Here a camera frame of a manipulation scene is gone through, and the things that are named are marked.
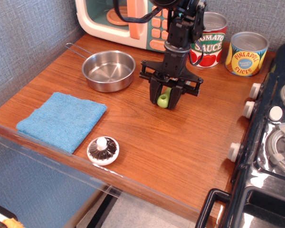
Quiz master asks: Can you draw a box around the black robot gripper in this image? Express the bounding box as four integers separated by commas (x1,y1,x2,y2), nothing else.
139,45,203,110

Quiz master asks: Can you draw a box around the grey spatula green handle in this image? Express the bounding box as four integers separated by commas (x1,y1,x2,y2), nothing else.
157,87,171,108

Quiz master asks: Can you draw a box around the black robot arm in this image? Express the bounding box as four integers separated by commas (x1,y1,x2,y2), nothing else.
113,0,206,110

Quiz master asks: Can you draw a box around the tomato sauce can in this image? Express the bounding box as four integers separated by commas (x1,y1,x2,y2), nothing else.
188,11,228,68

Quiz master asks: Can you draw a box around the stainless steel pan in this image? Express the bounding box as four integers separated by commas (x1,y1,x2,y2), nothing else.
65,43,136,93

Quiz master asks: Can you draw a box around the white stove knob middle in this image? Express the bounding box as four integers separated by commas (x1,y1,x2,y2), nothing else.
242,101,255,119

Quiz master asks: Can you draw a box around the white stove knob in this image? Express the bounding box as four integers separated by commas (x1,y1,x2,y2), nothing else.
227,142,241,162
249,83,262,100
242,101,255,119

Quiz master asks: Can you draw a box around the white toy mushroom slice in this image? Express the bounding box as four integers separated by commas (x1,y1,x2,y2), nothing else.
86,136,120,166

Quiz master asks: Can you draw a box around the white stove knob rear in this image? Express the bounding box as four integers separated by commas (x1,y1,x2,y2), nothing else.
249,83,262,100

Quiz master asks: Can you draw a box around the pineapple slices can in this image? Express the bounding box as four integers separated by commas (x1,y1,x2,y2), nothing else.
225,31,269,77

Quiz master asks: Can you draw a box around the white stove knob front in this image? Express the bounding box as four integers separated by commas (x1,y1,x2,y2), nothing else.
227,142,241,162

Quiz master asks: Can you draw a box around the teal toy microwave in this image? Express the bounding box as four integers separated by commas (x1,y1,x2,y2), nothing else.
75,0,169,52

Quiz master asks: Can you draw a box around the blue folded cloth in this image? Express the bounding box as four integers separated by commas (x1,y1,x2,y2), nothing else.
16,92,107,154

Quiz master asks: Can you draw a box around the black toy stove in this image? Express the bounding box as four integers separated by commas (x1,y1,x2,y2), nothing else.
196,43,285,228

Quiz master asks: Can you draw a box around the clear acrylic table guard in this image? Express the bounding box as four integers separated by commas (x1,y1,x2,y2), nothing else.
0,120,219,228

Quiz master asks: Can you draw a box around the yellow object at corner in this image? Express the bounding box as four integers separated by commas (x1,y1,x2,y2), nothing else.
0,218,24,228

